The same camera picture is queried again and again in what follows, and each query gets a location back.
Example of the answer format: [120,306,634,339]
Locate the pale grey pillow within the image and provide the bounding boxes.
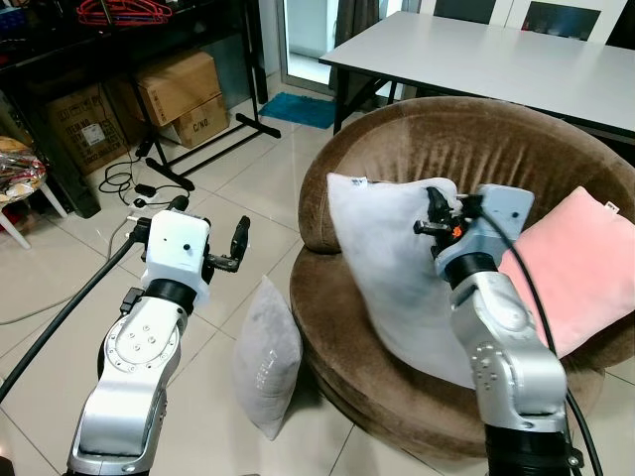
[327,174,477,388]

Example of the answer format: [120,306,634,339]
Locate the pink pillow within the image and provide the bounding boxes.
[496,186,635,358]

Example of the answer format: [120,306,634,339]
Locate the brown round velvet sofa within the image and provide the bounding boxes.
[290,96,635,459]

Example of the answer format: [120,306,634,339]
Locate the blue floor mat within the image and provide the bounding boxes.
[260,91,338,130]

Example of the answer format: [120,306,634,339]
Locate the small printed cardboard box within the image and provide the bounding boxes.
[169,94,231,150]

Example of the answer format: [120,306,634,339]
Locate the long white table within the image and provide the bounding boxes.
[319,10,635,135]

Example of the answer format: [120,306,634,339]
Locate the cardboard box with white label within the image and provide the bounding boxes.
[45,84,137,176]

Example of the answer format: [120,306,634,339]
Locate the white plastic chair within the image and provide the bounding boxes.
[0,137,70,251]

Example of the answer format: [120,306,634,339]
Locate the red clothes hangers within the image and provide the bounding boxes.
[74,0,176,27]

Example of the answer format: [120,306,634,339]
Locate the black metal rack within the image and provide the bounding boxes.
[0,0,282,219]

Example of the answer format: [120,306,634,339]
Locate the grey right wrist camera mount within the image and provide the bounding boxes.
[434,184,535,284]

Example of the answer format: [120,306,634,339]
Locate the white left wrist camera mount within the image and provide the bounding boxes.
[139,210,212,303]

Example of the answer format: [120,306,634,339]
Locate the black floor cable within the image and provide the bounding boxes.
[99,149,191,211]

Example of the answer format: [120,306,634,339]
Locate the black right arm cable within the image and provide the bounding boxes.
[464,193,606,476]

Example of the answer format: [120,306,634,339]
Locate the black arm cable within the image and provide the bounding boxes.
[0,236,142,400]
[464,193,606,476]

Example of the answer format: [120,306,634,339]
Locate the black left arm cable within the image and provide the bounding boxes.
[0,236,142,400]

